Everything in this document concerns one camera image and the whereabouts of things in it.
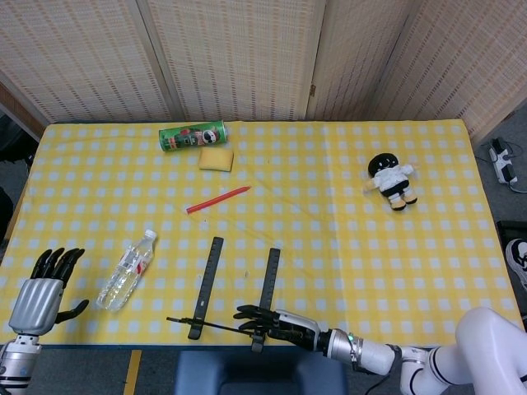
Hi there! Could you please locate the black folding stand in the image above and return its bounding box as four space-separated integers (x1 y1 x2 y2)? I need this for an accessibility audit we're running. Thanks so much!
166 236 282 353

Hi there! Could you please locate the black bulky object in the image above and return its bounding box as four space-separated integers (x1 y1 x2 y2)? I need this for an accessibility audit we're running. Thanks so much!
0 113 40 165

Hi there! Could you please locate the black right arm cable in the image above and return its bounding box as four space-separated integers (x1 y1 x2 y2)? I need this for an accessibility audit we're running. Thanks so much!
364 368 396 395

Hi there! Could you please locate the green Pringles can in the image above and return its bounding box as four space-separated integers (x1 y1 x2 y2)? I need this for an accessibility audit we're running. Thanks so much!
158 119 229 152

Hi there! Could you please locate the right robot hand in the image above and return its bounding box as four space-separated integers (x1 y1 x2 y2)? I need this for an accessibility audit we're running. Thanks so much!
232 304 330 351

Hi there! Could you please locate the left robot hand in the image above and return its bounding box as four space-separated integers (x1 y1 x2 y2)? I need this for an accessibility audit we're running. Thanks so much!
7 247 90 337

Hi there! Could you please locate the woven folding screen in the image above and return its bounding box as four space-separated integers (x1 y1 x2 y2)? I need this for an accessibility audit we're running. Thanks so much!
0 0 527 141

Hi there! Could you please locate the yellow sponge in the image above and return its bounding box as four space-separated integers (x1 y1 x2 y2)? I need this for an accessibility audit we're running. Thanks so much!
198 148 235 172

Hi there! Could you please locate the clear plastic water bottle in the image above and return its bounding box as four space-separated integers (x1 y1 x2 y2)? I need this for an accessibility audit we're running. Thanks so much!
96 230 158 312

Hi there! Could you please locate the white and black sneaker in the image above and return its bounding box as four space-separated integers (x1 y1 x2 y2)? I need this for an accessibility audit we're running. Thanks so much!
505 238 527 293

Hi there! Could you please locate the black and white plush doll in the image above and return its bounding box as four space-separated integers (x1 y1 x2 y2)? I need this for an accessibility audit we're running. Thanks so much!
362 152 419 212

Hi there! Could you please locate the white power strip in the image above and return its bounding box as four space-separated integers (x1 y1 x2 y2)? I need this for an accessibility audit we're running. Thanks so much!
488 138 520 185

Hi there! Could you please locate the yellow checked tablecloth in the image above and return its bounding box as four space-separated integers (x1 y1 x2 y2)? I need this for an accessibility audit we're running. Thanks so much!
0 119 527 349

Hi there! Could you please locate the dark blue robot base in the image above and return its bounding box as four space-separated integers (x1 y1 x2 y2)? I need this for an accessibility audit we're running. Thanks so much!
172 349 349 395

